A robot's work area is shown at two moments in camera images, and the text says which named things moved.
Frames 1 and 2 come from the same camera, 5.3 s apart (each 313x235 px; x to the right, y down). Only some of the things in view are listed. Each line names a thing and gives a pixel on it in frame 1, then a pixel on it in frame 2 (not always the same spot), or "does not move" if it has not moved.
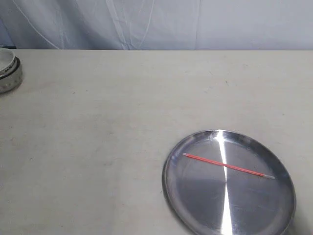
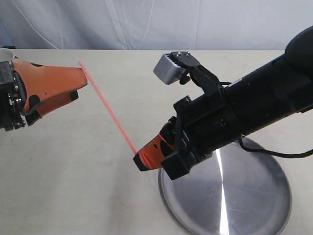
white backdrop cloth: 157,25 does not move
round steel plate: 213,199 does not move
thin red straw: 229,165 to 95,85
